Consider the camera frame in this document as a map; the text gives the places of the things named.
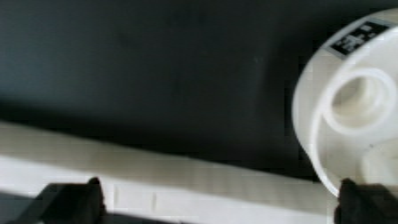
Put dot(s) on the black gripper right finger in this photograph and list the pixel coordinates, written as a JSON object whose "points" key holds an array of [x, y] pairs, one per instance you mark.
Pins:
{"points": [[366, 204]]}

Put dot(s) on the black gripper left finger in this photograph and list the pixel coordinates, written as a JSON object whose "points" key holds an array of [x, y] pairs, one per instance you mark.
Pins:
{"points": [[67, 204]]}

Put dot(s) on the white round stool seat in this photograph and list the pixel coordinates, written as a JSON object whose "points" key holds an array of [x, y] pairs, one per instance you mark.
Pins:
{"points": [[345, 104]]}

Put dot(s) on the white front fence rail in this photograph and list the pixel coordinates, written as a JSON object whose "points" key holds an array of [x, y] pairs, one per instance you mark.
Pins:
{"points": [[158, 186]]}

